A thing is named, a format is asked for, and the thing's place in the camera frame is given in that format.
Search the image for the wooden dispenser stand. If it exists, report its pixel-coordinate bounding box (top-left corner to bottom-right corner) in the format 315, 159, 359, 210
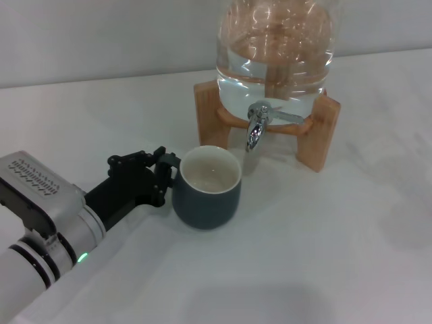
194, 79, 341, 173

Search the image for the chrome dispenser faucet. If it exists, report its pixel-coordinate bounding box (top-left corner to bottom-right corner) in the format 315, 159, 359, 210
244, 100, 304, 153

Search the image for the dark teal ceramic cup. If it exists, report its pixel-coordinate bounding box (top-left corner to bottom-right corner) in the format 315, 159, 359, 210
158, 145, 242, 231

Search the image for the glass water dispenser jar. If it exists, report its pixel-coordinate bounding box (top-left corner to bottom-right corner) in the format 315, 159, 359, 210
215, 0, 337, 126

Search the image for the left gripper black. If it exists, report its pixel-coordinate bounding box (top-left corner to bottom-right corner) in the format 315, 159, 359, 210
83, 145, 177, 234

